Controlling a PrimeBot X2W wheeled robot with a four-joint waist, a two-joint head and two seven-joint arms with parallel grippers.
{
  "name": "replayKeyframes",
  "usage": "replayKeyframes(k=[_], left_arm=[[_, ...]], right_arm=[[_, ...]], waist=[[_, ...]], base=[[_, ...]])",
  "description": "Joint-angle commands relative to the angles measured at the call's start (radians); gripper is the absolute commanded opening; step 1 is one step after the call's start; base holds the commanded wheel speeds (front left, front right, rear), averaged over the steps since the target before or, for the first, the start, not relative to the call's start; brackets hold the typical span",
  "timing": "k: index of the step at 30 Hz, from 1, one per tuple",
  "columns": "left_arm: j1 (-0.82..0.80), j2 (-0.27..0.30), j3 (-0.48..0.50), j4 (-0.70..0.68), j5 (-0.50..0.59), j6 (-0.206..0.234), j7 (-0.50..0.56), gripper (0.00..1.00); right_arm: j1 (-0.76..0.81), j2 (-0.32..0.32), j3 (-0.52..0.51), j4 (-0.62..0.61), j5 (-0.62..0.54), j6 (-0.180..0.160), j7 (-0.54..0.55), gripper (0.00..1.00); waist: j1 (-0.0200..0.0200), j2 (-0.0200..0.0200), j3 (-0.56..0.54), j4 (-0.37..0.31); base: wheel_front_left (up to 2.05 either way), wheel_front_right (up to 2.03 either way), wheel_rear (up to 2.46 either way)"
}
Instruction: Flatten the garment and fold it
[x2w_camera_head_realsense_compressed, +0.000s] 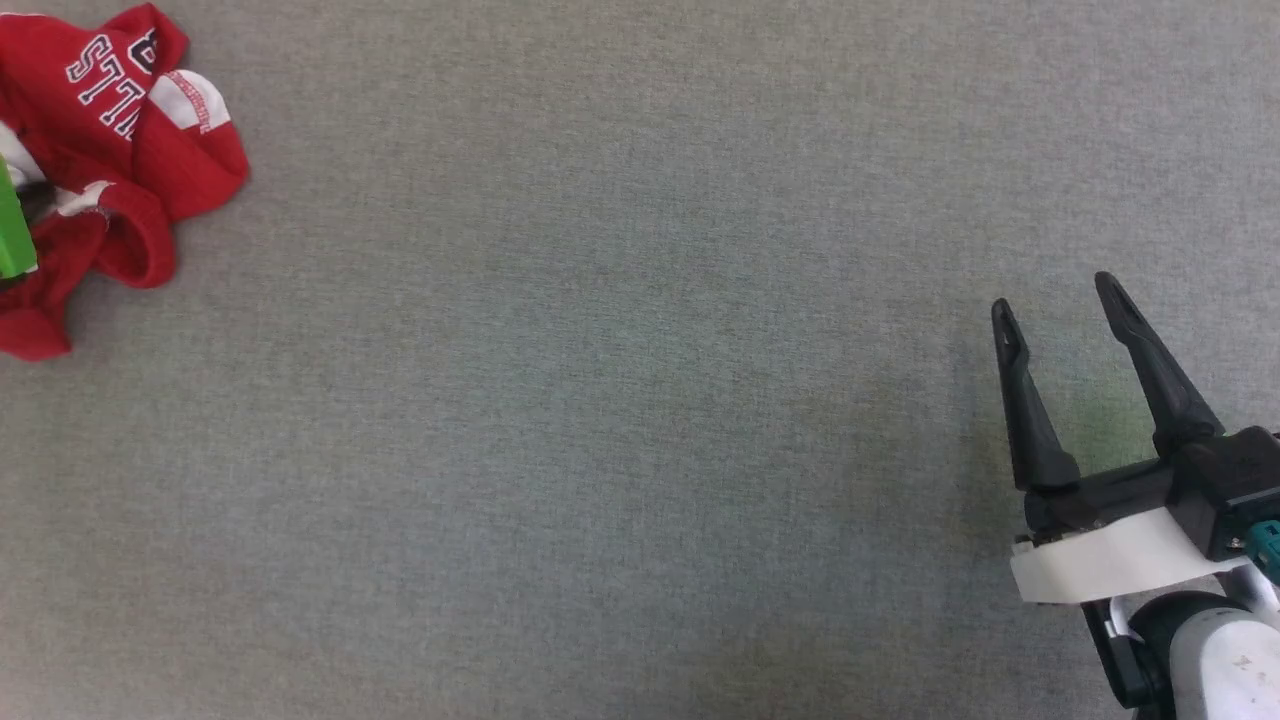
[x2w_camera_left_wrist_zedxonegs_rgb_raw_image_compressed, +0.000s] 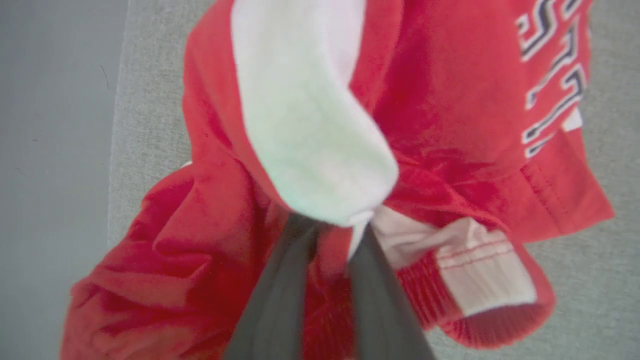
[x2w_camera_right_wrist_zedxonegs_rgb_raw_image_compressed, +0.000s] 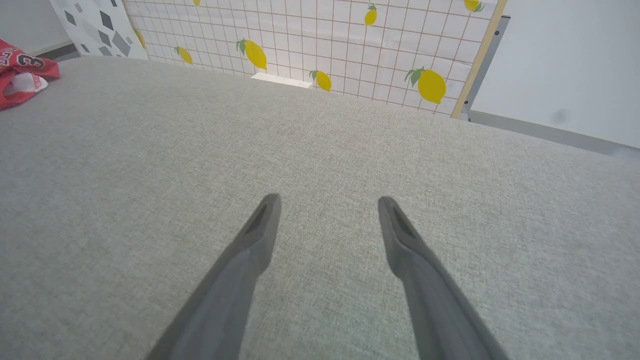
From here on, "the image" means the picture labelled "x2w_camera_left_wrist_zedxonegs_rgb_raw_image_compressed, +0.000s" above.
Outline red shorts with white stripe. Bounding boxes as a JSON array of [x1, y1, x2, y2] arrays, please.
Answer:
[[60, 0, 616, 360]]

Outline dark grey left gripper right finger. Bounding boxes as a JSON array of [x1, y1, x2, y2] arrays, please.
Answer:
[[347, 224, 437, 360]]

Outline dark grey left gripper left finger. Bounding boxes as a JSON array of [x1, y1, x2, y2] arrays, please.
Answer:
[[224, 214, 322, 360]]

